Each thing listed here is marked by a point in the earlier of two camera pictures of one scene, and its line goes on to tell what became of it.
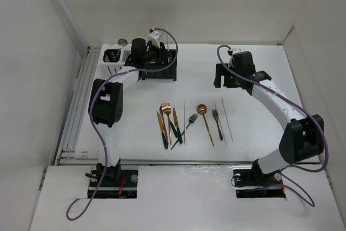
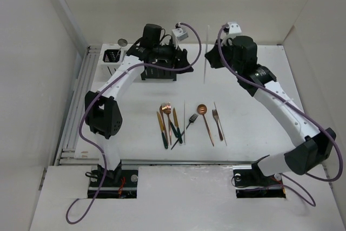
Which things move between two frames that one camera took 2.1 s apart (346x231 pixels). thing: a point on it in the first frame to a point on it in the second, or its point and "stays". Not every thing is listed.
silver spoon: [121, 42] stays
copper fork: [167, 107] stays
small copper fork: [215, 116] stays
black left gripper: [162, 53] to [178, 61]
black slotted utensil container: [170, 73] stays
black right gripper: [221, 70] to [213, 55]
